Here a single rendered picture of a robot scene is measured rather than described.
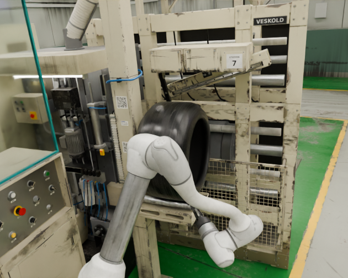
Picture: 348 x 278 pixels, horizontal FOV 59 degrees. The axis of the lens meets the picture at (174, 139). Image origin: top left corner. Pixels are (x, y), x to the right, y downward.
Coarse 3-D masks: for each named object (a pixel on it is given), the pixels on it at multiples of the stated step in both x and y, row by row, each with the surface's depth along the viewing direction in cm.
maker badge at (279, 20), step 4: (280, 16) 185; (284, 16) 184; (256, 20) 191; (260, 20) 190; (264, 20) 189; (268, 20) 188; (272, 20) 188; (276, 20) 187; (280, 20) 186; (284, 20) 185; (256, 24) 192; (260, 24) 191; (264, 24) 190; (268, 24) 189; (272, 24) 188
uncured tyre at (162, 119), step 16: (160, 112) 171; (176, 112) 168; (192, 112) 171; (144, 128) 167; (160, 128) 164; (176, 128) 161; (192, 128) 167; (208, 128) 196; (192, 144) 215; (208, 144) 203; (192, 160) 214; (208, 160) 202; (160, 176) 164; (192, 176) 208; (160, 192) 172; (176, 192) 168
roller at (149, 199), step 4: (148, 196) 192; (152, 196) 192; (144, 200) 192; (148, 200) 191; (152, 200) 190; (156, 200) 189; (160, 200) 188; (164, 200) 188; (168, 200) 187; (172, 200) 186; (176, 200) 186; (160, 204) 189; (164, 204) 187; (168, 204) 186; (172, 204) 185; (176, 204) 184; (180, 204) 183; (184, 204) 182; (184, 208) 183; (188, 208) 182
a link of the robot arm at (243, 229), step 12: (192, 180) 121; (180, 192) 121; (192, 192) 123; (192, 204) 126; (204, 204) 128; (216, 204) 131; (228, 204) 136; (228, 216) 137; (240, 216) 138; (252, 216) 145; (228, 228) 146; (240, 228) 139; (252, 228) 141; (240, 240) 141
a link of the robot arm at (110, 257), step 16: (128, 144) 131; (144, 144) 122; (128, 160) 127; (144, 160) 121; (128, 176) 127; (144, 176) 125; (128, 192) 125; (144, 192) 128; (128, 208) 125; (112, 224) 126; (128, 224) 126; (112, 240) 125; (128, 240) 128; (96, 256) 128; (112, 256) 125; (80, 272) 131; (96, 272) 123; (112, 272) 123
